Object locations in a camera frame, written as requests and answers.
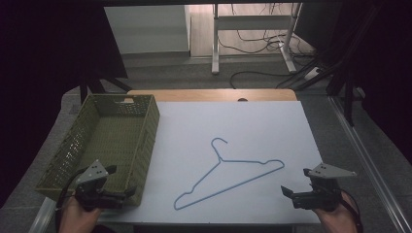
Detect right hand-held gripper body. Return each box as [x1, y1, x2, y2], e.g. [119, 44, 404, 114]
[291, 162, 358, 214]

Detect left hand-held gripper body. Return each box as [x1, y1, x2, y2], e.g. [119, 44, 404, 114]
[74, 159, 127, 213]

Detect green woven plastic basket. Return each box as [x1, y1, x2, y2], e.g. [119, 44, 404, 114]
[35, 93, 161, 208]

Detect blue wire clothes hanger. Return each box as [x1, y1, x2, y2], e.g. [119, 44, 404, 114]
[173, 137, 286, 212]

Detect person's right hand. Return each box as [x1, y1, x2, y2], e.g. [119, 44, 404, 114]
[312, 193, 360, 233]

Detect person's left hand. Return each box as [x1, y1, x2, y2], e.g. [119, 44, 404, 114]
[58, 197, 103, 233]

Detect black stand legs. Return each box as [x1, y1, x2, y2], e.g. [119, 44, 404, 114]
[79, 75, 133, 105]

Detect white table sheet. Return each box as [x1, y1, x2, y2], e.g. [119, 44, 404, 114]
[96, 101, 324, 225]

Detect black metal stand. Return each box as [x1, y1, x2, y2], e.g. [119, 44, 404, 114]
[326, 3, 383, 127]

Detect white power strip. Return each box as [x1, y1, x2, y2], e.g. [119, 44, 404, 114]
[303, 66, 323, 81]

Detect wooden table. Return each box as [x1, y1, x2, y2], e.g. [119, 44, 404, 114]
[126, 88, 298, 103]

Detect white cabinet panel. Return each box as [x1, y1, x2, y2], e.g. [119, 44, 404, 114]
[104, 5, 191, 54]

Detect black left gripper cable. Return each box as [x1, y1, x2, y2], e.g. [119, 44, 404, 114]
[54, 169, 86, 232]

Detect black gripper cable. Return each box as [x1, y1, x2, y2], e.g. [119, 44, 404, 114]
[54, 169, 86, 232]
[339, 189, 364, 233]

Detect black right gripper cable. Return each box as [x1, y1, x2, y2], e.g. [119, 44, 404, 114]
[339, 189, 364, 233]

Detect aluminium rail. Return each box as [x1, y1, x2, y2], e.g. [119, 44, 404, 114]
[28, 196, 58, 233]
[327, 96, 412, 233]

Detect long black floor cable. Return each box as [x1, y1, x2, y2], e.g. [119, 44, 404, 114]
[229, 70, 294, 89]

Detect tangled black floor cables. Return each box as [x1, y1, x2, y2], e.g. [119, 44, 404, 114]
[217, 3, 314, 55]

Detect white desk frame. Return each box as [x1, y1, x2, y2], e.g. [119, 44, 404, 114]
[211, 3, 303, 75]

